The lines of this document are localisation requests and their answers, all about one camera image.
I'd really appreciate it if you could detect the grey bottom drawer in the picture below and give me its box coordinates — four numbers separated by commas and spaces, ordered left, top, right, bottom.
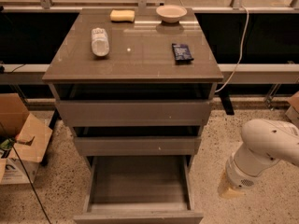
74, 156, 203, 224

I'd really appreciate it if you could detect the grey drawer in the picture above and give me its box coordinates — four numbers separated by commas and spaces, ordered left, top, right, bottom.
54, 83, 215, 128
74, 126, 201, 156
74, 156, 203, 224

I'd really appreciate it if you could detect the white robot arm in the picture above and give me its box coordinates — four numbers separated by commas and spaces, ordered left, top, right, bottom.
218, 119, 299, 199

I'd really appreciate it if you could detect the grey drawer cabinet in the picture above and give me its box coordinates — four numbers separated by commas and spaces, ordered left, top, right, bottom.
41, 7, 224, 173

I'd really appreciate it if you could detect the grey middle drawer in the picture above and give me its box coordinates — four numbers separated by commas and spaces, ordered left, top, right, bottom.
74, 126, 201, 156

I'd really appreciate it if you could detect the grey top drawer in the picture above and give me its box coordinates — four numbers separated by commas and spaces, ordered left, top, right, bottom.
54, 83, 215, 128

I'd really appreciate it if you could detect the cardboard box at right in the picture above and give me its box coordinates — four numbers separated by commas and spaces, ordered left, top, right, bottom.
286, 91, 299, 129

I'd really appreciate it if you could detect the dark blue packet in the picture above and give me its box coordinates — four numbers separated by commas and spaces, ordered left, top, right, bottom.
172, 43, 193, 62

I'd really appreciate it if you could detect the white bowl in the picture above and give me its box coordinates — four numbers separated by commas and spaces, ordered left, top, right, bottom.
156, 5, 187, 23

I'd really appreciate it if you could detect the clear plastic bottle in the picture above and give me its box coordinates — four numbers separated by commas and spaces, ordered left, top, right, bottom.
91, 28, 109, 57

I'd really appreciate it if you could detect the open cardboard box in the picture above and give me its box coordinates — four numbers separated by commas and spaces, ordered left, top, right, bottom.
0, 93, 52, 185

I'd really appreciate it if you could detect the yellow sponge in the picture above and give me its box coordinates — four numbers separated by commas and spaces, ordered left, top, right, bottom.
110, 9, 135, 22

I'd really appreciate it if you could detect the white cable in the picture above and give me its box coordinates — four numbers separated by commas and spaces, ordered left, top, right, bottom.
214, 5, 250, 94

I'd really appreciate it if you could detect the black cable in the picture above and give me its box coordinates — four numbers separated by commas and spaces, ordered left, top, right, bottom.
0, 121, 53, 224

